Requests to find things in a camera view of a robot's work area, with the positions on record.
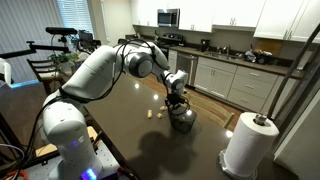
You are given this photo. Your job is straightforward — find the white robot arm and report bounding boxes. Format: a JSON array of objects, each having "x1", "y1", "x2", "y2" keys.
[{"x1": 43, "y1": 39, "x2": 188, "y2": 180}]

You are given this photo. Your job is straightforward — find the stainless dishwasher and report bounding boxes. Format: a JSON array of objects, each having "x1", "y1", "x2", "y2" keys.
[{"x1": 176, "y1": 52, "x2": 198, "y2": 86}]

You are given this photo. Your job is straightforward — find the white upper cabinets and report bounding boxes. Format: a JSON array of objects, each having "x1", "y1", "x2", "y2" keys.
[{"x1": 130, "y1": 0, "x2": 320, "y2": 42}]

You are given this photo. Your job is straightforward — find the dark wooden chair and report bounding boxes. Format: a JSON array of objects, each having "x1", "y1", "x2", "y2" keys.
[{"x1": 27, "y1": 59, "x2": 64, "y2": 95}]

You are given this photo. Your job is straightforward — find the white paper towel roll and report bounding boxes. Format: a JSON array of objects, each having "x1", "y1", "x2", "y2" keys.
[{"x1": 219, "y1": 112, "x2": 279, "y2": 180}]

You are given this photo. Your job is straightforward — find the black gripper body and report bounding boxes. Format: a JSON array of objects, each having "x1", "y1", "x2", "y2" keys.
[{"x1": 165, "y1": 93, "x2": 186, "y2": 107}]

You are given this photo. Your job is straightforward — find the white wooden chair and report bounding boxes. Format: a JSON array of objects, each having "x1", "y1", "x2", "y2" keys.
[{"x1": 186, "y1": 93, "x2": 235, "y2": 129}]

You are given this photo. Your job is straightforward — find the packaged burger candy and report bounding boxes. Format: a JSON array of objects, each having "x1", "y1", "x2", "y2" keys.
[
  {"x1": 147, "y1": 110, "x2": 153, "y2": 119},
  {"x1": 160, "y1": 106, "x2": 167, "y2": 111},
  {"x1": 157, "y1": 113, "x2": 164, "y2": 119}
]

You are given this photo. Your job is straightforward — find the black coffee maker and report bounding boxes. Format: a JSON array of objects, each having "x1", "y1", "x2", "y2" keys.
[{"x1": 200, "y1": 39, "x2": 210, "y2": 52}]

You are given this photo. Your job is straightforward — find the black stove range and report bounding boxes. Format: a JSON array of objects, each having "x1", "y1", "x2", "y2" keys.
[{"x1": 154, "y1": 33, "x2": 184, "y2": 57}]

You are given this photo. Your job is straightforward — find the microwave oven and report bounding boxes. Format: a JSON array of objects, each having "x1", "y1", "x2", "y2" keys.
[{"x1": 157, "y1": 9, "x2": 180, "y2": 28}]

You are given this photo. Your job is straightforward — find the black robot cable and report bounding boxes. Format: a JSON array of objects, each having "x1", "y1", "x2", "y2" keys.
[{"x1": 13, "y1": 39, "x2": 164, "y2": 180}]

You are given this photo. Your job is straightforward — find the black camera on stand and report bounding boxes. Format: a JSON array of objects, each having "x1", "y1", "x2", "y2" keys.
[{"x1": 45, "y1": 27, "x2": 77, "y2": 36}]

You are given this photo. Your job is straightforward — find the kitchen faucet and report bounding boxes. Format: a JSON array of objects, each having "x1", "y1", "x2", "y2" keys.
[{"x1": 217, "y1": 46, "x2": 231, "y2": 55}]

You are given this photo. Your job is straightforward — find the white lower drawer cabinets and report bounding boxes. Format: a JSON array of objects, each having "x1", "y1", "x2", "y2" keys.
[{"x1": 168, "y1": 49, "x2": 284, "y2": 113}]

